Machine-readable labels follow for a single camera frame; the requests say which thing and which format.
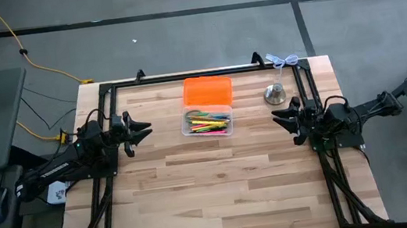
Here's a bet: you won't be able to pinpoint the pink highlighter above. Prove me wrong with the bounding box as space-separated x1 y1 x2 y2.
199 127 228 137

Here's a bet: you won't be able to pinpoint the black aluminium table frame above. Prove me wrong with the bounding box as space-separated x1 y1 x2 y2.
35 37 392 228

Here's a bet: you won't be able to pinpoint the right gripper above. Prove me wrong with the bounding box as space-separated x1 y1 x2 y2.
270 93 326 148

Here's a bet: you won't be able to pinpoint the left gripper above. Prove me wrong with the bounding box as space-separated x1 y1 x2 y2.
109 108 157 160

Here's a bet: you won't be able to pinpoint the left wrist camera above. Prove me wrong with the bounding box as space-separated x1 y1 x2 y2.
109 114 126 133

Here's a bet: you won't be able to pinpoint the orange plastic box lid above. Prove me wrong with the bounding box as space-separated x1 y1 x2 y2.
179 71 236 112

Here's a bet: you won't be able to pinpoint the yellow highlighter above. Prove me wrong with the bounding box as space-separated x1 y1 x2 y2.
191 116 227 129
192 123 227 134

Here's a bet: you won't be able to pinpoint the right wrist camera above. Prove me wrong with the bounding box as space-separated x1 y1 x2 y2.
301 98 319 116

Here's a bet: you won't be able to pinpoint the white printed box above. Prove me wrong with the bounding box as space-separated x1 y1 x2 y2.
43 178 73 206

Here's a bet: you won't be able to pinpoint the black floor cable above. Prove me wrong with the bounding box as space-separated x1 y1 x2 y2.
18 79 80 134

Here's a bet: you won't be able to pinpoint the white cable bundle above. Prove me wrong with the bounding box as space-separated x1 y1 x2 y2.
264 49 302 87

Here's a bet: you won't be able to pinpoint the long yellow extension cable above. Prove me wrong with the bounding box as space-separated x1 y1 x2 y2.
0 0 96 97

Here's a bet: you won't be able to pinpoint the clear plastic supply box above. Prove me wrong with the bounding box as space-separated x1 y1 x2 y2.
177 100 237 143

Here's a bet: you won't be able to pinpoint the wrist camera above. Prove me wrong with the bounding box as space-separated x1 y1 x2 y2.
301 98 319 116
109 114 126 133

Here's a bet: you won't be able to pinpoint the green-handled scissors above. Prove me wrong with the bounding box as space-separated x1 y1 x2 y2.
183 107 209 123

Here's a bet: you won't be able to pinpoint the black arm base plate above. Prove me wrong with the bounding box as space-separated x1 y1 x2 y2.
61 146 123 184
305 115 366 154

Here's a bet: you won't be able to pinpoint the yellow cable with plug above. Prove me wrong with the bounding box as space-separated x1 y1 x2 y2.
15 114 71 150

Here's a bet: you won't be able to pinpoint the silver desk bell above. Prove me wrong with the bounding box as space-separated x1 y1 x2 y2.
262 81 289 108

